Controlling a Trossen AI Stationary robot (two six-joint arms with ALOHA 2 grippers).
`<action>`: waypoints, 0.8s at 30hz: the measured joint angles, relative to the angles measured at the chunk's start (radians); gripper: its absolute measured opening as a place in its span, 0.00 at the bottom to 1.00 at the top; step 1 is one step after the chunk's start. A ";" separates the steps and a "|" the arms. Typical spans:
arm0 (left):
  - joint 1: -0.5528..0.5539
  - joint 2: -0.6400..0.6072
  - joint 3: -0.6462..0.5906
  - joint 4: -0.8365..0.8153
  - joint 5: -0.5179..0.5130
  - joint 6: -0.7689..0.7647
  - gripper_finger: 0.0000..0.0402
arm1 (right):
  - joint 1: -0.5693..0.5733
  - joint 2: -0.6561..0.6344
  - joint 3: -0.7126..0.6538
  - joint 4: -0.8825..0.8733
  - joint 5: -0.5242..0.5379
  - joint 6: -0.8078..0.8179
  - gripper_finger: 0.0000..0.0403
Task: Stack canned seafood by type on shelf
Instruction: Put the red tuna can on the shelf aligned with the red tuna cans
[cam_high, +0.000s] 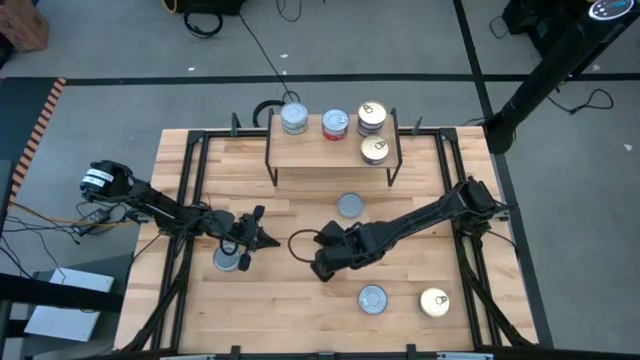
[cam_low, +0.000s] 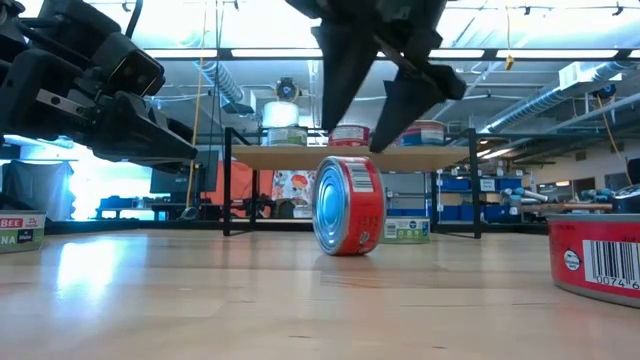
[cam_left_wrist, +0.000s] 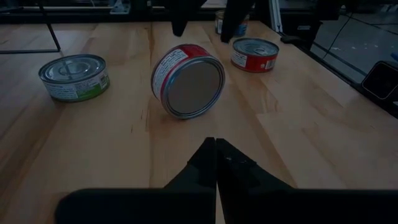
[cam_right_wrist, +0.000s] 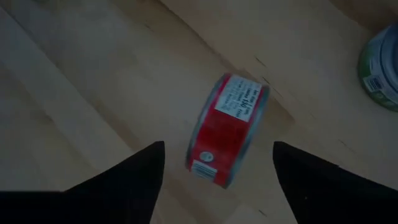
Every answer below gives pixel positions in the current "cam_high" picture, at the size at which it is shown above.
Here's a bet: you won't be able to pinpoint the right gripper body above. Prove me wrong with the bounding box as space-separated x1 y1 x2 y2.
309 219 387 284

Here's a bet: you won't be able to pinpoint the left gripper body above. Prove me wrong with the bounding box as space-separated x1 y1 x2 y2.
227 204 269 274

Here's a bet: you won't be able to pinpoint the wooden shelf black metal legs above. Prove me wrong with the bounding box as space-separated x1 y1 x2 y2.
263 106 404 189

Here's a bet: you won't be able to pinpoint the black power adapter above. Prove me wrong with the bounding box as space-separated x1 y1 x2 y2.
71 207 114 236

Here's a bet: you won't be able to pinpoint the white flat box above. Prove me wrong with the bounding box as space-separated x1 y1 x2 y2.
23 267 115 344

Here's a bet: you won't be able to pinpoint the black beam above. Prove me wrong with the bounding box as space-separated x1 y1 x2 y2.
0 272 126 315

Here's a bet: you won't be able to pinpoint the black floor device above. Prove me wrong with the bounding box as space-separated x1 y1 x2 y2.
162 0 249 16

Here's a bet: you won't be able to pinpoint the black mat orange-striped edge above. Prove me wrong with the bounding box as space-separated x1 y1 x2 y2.
0 76 69 206

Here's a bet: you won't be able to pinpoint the black tower round display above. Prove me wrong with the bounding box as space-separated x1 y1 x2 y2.
483 0 640 156

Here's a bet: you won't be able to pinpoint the black equipment pile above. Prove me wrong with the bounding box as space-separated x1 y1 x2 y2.
501 0 591 56

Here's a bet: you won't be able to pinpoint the brown cardboard box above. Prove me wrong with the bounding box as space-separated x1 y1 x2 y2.
0 0 51 54

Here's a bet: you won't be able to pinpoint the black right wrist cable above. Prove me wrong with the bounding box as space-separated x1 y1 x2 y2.
286 228 322 265

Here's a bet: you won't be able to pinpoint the black aluminium table frame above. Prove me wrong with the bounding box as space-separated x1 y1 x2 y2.
112 112 541 360

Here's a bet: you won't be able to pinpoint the long black floor cable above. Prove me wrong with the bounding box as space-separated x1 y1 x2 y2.
237 12 302 130

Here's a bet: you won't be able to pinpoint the yellow floor cable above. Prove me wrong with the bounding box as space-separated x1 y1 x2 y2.
8 201 136 227

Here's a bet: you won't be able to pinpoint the coiled black cable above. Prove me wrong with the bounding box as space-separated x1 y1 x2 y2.
182 10 225 40

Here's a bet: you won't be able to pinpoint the thin black floor cable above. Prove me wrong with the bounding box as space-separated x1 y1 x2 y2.
273 0 305 24
546 88 616 116

